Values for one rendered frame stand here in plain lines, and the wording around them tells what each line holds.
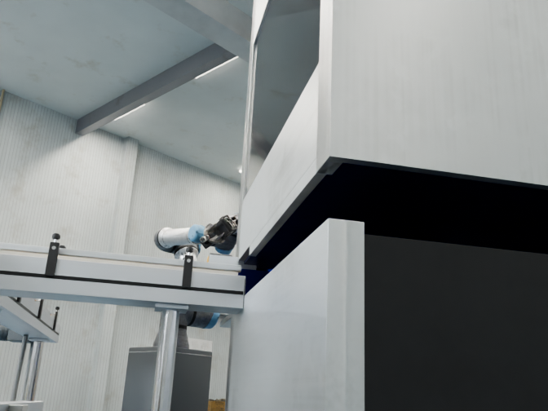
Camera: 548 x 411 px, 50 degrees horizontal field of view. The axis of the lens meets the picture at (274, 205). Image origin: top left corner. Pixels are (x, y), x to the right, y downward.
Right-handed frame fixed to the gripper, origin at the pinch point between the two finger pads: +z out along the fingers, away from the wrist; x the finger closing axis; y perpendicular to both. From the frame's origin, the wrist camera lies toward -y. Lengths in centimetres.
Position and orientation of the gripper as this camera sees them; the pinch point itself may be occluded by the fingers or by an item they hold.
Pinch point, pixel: (206, 238)
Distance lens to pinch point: 227.8
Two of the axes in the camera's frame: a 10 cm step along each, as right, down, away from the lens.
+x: 6.3, 7.8, -0.9
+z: -3.0, 1.4, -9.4
